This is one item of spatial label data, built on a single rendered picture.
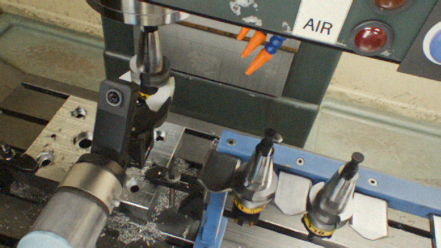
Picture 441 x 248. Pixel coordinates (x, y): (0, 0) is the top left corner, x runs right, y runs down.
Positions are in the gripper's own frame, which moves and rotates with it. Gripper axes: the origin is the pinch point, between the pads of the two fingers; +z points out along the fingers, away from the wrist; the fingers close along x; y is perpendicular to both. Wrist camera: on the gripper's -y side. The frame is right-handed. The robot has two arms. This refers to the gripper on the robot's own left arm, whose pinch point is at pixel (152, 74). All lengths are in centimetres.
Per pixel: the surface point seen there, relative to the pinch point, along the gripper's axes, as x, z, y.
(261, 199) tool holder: 22.2, -15.2, 3.3
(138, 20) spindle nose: 2.2, -9.4, -17.0
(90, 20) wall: -59, 80, 57
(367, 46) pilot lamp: 24.6, -23.0, -29.9
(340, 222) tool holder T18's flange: 33.2, -15.2, 3.1
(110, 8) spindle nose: -1.0, -9.8, -18.0
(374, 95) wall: 58, 80, 58
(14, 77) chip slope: -66, 38, 56
